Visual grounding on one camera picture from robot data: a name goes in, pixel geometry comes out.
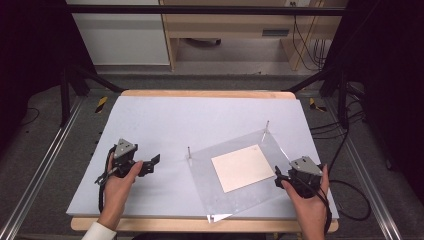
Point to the white foam board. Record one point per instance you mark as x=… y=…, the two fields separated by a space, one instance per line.
x=173 y=126

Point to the light wooden desk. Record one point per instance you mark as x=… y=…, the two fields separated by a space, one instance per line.
x=230 y=25

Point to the grey desk label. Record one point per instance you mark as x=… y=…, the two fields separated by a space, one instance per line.
x=275 y=32

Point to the picture card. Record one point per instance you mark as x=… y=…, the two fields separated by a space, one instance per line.
x=242 y=168

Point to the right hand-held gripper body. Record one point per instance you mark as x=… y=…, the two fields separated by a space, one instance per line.
x=305 y=178

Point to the wooden table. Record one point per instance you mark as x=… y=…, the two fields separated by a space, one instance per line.
x=200 y=93

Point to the person's right hand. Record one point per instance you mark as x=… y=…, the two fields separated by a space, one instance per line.
x=310 y=210

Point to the black curtain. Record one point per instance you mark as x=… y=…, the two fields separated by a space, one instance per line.
x=390 y=83
x=30 y=50

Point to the yellow tool left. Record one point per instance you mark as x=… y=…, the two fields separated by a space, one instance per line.
x=101 y=104

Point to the black horizontal frame bar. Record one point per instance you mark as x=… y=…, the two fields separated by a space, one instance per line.
x=200 y=9

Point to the white cabinet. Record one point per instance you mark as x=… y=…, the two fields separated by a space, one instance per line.
x=123 y=40

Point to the yellow tool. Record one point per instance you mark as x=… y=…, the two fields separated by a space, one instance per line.
x=101 y=104
x=315 y=105

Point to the clear acrylic photo frame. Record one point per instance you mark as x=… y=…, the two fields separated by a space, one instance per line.
x=206 y=180

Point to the yellow tool right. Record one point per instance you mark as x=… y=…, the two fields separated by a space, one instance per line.
x=315 y=105

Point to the black metal stand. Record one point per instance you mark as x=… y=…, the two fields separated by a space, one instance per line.
x=342 y=100
x=65 y=96

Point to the person's left hand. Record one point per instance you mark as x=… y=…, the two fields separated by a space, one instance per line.
x=116 y=193

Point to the aluminium floor rail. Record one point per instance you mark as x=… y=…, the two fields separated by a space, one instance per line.
x=40 y=170
x=366 y=180

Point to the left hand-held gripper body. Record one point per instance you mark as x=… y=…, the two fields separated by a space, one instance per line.
x=125 y=154

